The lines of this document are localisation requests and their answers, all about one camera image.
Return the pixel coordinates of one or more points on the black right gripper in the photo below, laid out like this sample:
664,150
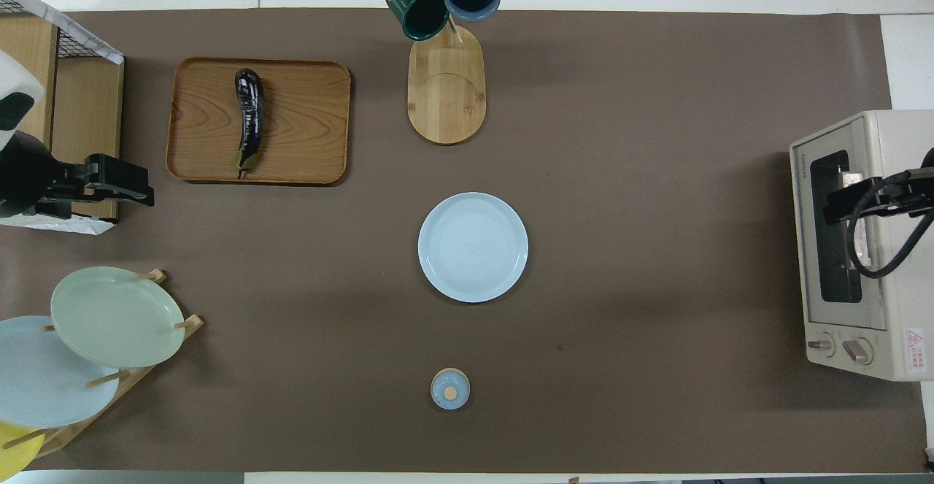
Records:
908,188

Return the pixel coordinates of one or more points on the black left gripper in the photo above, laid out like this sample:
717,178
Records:
73,174

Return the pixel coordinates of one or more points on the beige toaster oven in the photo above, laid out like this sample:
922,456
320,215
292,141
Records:
901,279

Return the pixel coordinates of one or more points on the dark purple eggplant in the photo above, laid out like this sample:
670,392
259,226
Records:
249,115

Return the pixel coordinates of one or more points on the light blue round plate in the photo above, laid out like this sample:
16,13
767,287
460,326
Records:
473,247

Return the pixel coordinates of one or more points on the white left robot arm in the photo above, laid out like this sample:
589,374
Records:
18,170

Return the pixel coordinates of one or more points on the pale green plate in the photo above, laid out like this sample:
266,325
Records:
117,316

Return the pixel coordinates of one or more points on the rectangular wooden tray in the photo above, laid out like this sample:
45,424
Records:
306,126

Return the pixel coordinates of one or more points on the wooden plate rack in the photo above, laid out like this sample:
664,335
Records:
128,382

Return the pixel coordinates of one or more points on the light blue racked plate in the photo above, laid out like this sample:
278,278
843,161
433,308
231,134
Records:
36,382

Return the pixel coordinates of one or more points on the brown table mat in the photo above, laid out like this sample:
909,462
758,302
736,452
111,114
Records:
620,141

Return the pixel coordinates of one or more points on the yellow plate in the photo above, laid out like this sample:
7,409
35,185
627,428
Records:
13,455

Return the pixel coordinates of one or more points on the wooden mug tree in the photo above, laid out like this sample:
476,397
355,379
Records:
446,97

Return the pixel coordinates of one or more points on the dark green mug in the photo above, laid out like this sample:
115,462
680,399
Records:
417,9

